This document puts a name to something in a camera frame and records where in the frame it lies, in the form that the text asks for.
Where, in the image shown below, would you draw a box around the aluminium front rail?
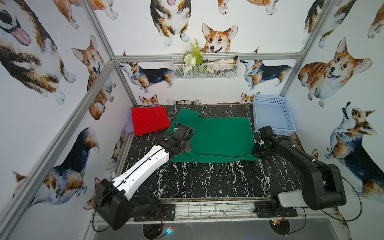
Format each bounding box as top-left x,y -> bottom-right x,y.
90,198 -> 333,228

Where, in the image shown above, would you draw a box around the white wire wall basket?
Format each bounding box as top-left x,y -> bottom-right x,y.
172,55 -> 240,80

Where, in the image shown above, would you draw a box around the green t-shirt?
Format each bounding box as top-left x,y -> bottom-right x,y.
166,109 -> 259,164

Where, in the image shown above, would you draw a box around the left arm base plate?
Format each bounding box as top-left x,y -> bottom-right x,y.
134,204 -> 176,222

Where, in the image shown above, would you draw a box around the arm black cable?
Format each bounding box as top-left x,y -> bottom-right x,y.
284,167 -> 363,235
91,125 -> 197,240

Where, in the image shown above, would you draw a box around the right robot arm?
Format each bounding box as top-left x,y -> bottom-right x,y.
252,127 -> 347,211

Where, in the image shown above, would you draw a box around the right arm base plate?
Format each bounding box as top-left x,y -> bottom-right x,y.
254,200 -> 298,218

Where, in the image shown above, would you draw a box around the aluminium frame back bar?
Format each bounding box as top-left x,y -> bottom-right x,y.
114,53 -> 303,63

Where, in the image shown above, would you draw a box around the aluminium frame left bar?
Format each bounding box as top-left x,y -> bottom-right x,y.
1,60 -> 115,239

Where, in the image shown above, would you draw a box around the folded lilac t-shirt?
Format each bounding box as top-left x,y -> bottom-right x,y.
125,112 -> 134,134

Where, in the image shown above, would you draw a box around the green fern plant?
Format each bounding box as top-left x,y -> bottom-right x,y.
183,40 -> 204,74

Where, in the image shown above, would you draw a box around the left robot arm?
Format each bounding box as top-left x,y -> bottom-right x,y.
95,123 -> 197,231

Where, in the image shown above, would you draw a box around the aluminium frame bar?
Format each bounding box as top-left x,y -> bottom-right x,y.
114,53 -> 303,63
1,60 -> 115,239

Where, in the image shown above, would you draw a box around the cream cloth items in basket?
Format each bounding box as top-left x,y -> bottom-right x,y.
204,55 -> 239,76

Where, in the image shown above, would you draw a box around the light blue plastic basket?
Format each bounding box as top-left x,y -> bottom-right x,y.
253,94 -> 297,137

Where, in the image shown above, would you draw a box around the folded red t-shirt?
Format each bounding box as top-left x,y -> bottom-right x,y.
132,107 -> 171,136

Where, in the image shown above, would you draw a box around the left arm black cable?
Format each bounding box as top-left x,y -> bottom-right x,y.
91,125 -> 197,240

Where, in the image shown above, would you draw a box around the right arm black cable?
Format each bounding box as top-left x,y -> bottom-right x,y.
284,167 -> 363,235

